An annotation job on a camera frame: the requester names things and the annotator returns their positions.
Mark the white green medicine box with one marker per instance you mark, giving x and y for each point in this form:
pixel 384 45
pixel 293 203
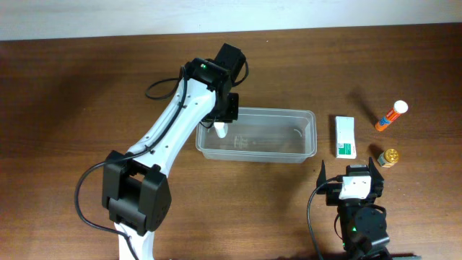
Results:
pixel 345 141

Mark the orange vitamin tube white cap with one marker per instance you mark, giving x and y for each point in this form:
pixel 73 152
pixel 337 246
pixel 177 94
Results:
pixel 399 107

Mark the small gold lid jar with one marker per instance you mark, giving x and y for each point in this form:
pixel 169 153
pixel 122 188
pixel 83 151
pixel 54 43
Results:
pixel 388 158

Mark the clear plastic container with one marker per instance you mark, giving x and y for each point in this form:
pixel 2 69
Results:
pixel 264 135

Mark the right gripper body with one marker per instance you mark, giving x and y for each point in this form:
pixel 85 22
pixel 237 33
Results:
pixel 333 195

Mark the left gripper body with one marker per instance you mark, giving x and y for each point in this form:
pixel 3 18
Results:
pixel 228 107

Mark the clear white tube bottle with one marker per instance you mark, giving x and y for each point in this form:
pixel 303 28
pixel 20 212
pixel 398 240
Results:
pixel 221 129

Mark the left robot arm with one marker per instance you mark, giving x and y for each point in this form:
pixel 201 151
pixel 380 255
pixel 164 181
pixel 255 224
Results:
pixel 135 188

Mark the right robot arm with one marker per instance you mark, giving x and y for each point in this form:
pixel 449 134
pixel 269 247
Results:
pixel 362 222

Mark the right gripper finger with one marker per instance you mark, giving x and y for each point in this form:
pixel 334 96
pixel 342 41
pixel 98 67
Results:
pixel 374 173
pixel 322 175

